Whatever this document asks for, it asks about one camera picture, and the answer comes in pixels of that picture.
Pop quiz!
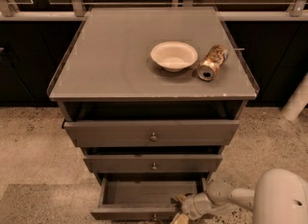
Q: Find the crushed gold soda can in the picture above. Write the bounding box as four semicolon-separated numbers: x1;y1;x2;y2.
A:
197;45;229;82

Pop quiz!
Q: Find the grey middle drawer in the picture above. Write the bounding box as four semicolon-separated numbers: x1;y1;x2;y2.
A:
84;155;222;173

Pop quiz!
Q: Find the grey drawer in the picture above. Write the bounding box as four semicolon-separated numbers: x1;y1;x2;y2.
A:
91;175;206;221
84;155;222;173
64;119;239;147

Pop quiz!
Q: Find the metal window railing frame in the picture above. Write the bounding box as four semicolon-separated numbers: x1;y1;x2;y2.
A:
0;0;308;22

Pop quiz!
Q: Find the grey drawer cabinet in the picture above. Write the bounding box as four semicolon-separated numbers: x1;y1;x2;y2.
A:
46;6;260;184

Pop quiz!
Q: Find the grey top drawer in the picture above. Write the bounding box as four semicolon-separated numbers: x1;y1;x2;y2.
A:
64;119;239;147

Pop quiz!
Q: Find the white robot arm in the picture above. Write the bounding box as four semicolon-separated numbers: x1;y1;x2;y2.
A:
170;169;308;224

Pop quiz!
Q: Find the grey bottom drawer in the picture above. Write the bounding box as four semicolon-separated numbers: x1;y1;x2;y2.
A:
91;175;206;221

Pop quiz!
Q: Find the white paper bowl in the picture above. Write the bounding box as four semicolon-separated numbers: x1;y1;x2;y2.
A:
150;41;198;72

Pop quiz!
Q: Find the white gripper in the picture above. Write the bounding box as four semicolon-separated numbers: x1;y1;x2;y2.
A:
170;192;236;224

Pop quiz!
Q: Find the white floor pipe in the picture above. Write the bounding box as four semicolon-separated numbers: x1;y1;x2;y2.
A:
281;73;308;121

